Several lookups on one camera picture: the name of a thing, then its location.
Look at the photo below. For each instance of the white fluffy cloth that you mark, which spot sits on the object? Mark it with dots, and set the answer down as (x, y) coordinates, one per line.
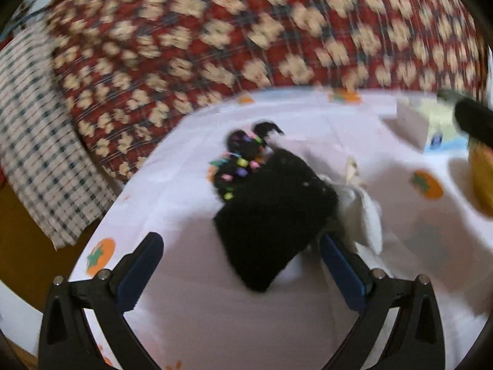
(362, 216)

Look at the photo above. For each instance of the white green checked cloth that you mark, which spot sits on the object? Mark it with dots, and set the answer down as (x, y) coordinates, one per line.
(38, 142)

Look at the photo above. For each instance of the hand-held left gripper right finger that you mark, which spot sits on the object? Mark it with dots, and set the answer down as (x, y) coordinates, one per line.
(342, 273)

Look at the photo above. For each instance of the black beaded glove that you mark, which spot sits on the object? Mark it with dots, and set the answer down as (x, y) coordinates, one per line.
(269, 216)

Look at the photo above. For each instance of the white persimmon-print tablecloth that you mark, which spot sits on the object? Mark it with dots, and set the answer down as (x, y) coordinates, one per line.
(192, 316)

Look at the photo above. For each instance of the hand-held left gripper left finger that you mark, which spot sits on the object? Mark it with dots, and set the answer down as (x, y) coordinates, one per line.
(140, 269)

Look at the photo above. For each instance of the yellow blue tissue pack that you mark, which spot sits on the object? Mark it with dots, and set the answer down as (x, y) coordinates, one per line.
(416, 123)

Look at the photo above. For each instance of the red plaid bear-print blanket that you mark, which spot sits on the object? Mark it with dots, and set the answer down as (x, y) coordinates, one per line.
(231, 27)

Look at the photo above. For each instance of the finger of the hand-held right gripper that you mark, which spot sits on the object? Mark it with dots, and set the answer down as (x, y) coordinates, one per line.
(473, 119)

